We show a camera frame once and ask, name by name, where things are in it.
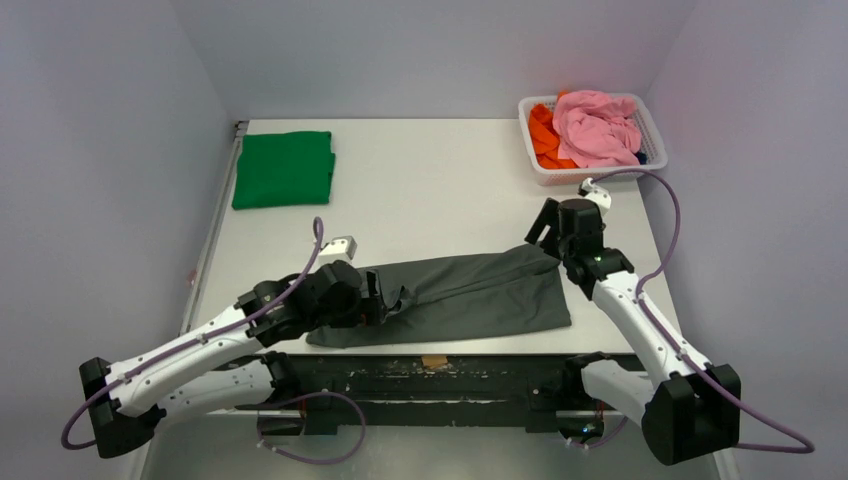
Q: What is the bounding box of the folded green t-shirt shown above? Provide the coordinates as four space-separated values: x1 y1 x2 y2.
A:
231 131 336 210

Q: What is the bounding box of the brown tape piece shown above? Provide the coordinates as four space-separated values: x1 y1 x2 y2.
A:
421 355 449 370

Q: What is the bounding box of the white plastic laundry basket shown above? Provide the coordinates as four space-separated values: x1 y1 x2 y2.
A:
517 93 668 186

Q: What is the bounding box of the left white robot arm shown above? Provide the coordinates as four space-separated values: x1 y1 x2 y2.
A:
79 260 388 459

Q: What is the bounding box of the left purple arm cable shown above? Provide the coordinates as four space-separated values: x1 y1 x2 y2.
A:
60 216 326 452

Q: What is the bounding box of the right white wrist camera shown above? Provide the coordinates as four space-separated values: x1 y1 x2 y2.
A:
578 177 612 217

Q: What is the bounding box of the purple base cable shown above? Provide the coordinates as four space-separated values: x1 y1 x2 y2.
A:
255 390 368 464
564 417 629 452

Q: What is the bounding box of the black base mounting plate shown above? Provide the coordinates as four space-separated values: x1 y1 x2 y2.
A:
256 354 619 442

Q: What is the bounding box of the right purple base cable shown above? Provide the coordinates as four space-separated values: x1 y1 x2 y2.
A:
564 417 629 452

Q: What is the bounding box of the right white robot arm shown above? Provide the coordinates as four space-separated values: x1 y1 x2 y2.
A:
525 198 741 465

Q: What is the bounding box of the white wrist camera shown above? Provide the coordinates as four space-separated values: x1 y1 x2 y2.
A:
578 177 612 217
318 236 358 263

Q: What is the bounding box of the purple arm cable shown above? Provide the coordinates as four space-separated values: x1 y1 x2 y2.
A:
60 216 326 452
589 168 816 456

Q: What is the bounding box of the pink crumpled t-shirt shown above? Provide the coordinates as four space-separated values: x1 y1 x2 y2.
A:
552 90 642 169

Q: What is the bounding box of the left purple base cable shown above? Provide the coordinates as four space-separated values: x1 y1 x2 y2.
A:
255 390 368 464

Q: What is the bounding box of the orange t-shirt in basket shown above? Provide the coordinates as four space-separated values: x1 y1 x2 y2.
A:
528 104 578 170

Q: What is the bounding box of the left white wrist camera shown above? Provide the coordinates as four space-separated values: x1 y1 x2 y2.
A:
318 236 358 263

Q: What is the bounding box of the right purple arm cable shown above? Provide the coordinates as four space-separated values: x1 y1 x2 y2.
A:
589 168 816 456

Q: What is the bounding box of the dark grey t-shirt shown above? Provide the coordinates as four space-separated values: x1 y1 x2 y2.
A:
306 244 572 349

